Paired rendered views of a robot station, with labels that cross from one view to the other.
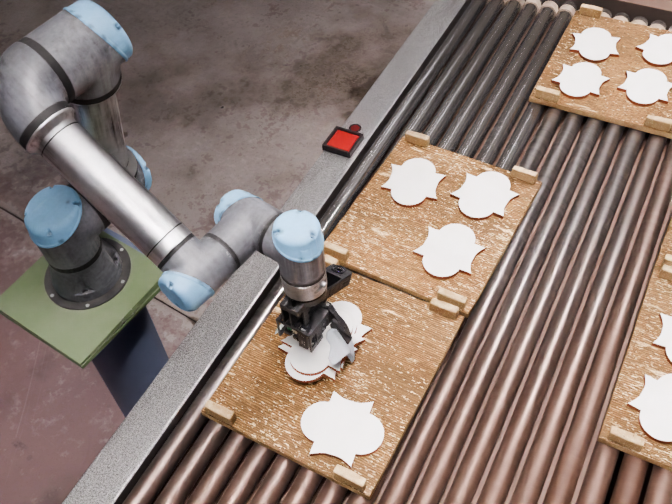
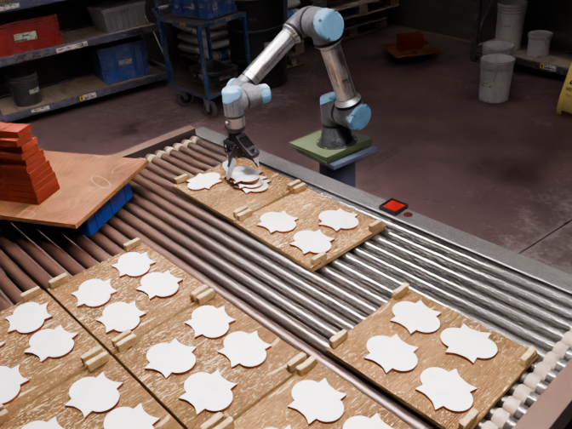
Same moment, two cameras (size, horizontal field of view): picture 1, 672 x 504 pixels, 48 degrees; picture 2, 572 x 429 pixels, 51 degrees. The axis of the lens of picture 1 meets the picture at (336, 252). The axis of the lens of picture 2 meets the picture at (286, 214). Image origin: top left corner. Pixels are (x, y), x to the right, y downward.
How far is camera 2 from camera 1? 2.51 m
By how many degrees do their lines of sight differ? 76
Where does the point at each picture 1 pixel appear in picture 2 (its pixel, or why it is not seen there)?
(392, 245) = (294, 208)
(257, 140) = not seen: outside the picture
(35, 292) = not seen: hidden behind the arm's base
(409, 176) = (342, 218)
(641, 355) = (167, 266)
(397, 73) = (466, 239)
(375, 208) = (325, 206)
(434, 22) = (538, 269)
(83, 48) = (309, 17)
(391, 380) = (216, 196)
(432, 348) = (223, 208)
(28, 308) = not seen: hidden behind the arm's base
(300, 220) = (232, 88)
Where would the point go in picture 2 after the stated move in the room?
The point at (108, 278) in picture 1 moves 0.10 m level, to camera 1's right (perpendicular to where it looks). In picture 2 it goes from (324, 140) to (319, 149)
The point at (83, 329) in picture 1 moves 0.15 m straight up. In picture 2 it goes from (306, 142) to (304, 111)
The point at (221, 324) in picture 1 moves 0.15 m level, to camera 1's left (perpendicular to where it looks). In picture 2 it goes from (282, 165) to (291, 151)
